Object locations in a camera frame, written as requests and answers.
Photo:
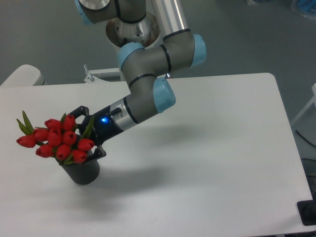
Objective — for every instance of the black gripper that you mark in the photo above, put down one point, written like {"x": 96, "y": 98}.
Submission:
{"x": 104, "y": 128}

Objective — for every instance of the red tulip bouquet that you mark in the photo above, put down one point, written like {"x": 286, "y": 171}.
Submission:
{"x": 50, "y": 137}

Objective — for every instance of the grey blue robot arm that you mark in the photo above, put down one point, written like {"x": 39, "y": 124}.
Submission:
{"x": 144, "y": 68}

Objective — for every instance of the dark grey ribbed vase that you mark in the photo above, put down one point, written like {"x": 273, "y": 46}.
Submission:
{"x": 82, "y": 171}

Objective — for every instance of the white chair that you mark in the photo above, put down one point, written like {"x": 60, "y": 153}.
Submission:
{"x": 25, "y": 75}

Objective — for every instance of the black box at table edge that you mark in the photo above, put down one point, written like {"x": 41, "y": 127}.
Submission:
{"x": 307, "y": 211}

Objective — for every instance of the blue plastic bag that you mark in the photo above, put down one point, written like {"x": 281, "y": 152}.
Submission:
{"x": 306, "y": 8}

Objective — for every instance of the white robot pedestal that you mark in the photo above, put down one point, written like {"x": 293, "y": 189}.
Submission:
{"x": 119, "y": 33}

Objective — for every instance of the white metal frame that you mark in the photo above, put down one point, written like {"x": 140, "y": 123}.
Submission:
{"x": 306, "y": 110}

